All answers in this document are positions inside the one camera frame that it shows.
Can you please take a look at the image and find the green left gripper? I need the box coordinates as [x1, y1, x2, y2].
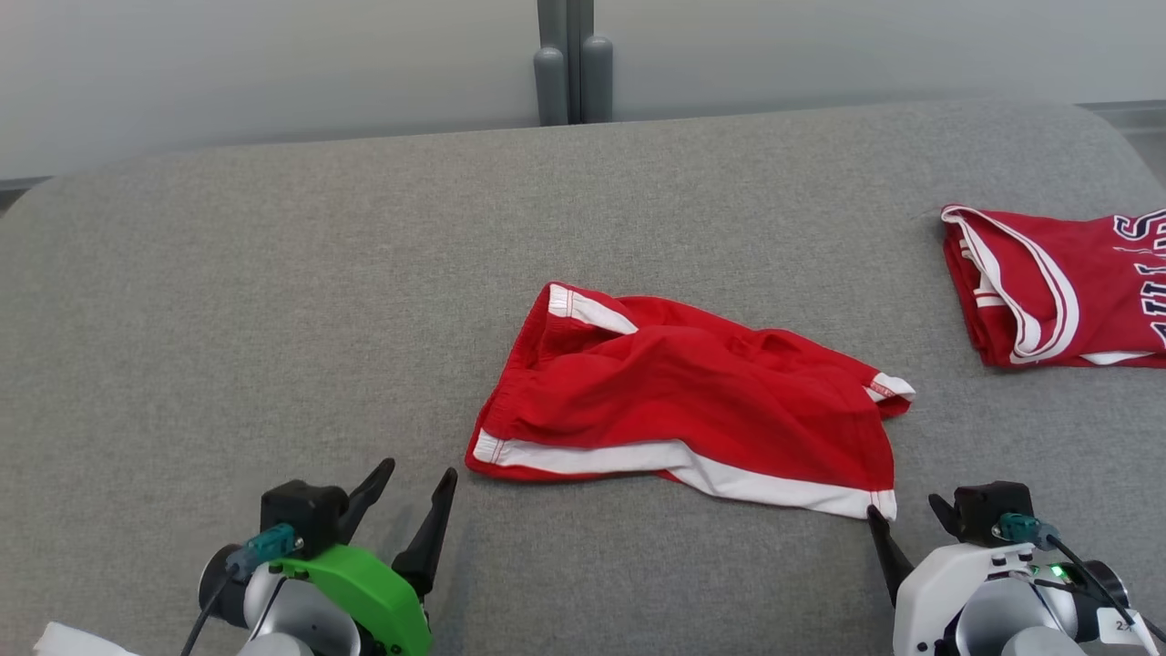
[199, 457, 458, 656]

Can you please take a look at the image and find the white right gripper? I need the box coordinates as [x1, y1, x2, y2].
[866, 496, 1040, 656]

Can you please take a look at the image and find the red shorts white side stripe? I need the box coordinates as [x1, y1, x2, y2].
[465, 281, 916, 522]

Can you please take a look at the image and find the red Bulls basketball jersey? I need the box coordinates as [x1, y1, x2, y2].
[941, 203, 1166, 370]

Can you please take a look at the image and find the grey fabric sofa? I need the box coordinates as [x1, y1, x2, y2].
[0, 98, 1166, 656]

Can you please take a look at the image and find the white cloth wrap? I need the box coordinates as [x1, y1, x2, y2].
[35, 622, 138, 656]

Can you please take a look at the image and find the black cable teal connector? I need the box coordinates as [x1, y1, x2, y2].
[997, 513, 1166, 643]
[180, 524, 302, 656]

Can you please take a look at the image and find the grey rounded cylinder post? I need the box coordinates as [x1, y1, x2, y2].
[580, 35, 614, 123]
[534, 46, 569, 127]

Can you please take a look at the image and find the grey vertical partition frame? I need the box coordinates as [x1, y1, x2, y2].
[537, 0, 595, 126]

